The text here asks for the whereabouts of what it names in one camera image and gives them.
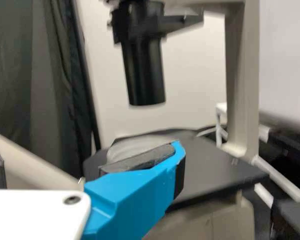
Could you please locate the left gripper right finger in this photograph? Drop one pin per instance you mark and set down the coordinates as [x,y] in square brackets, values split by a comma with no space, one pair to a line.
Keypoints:
[135,195]

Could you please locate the petri dish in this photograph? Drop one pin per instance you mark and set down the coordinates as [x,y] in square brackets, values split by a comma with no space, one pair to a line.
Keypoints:
[130,148]

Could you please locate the white box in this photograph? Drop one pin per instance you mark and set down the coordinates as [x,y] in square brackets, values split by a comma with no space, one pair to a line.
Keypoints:
[190,75]

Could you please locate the cream microscope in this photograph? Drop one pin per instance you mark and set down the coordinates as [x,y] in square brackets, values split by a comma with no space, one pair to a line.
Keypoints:
[242,75]

